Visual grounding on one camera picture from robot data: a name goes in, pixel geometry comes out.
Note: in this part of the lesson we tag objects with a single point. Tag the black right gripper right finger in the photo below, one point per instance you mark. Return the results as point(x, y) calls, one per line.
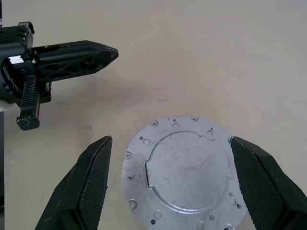
point(268, 189)

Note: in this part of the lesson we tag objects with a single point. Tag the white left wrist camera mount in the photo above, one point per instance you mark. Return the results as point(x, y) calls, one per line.
point(6, 106)

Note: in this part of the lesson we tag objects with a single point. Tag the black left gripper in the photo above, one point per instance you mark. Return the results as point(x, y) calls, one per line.
point(16, 72)

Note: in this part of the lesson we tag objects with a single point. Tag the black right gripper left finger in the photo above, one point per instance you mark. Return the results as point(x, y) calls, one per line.
point(79, 191)

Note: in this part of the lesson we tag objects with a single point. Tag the round silver motor lid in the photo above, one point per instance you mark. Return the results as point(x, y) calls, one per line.
point(184, 172)

